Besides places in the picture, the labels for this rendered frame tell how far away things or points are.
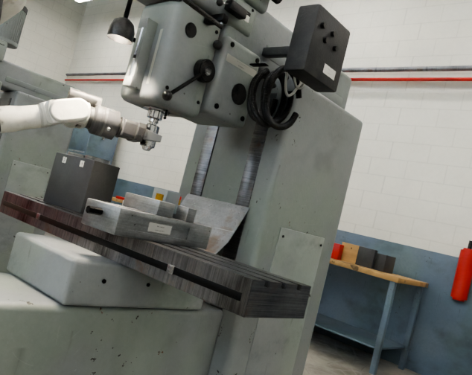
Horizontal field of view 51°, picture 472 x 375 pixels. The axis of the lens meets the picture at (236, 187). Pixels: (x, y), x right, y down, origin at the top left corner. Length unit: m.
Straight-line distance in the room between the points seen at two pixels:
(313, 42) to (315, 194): 0.60
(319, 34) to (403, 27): 4.82
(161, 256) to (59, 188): 0.72
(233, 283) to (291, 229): 0.75
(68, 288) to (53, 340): 0.13
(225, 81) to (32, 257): 0.78
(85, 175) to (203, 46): 0.60
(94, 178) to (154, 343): 0.60
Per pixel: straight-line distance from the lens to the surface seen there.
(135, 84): 1.51
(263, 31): 1.78
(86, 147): 8.79
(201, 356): 1.72
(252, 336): 1.77
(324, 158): 1.90
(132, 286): 1.42
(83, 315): 1.37
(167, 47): 1.50
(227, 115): 1.63
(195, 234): 1.45
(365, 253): 5.14
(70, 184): 1.83
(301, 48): 1.55
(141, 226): 1.32
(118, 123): 1.51
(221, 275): 1.10
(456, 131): 5.64
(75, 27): 11.84
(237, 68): 1.66
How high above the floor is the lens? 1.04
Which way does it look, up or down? 3 degrees up
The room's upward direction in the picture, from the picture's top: 14 degrees clockwise
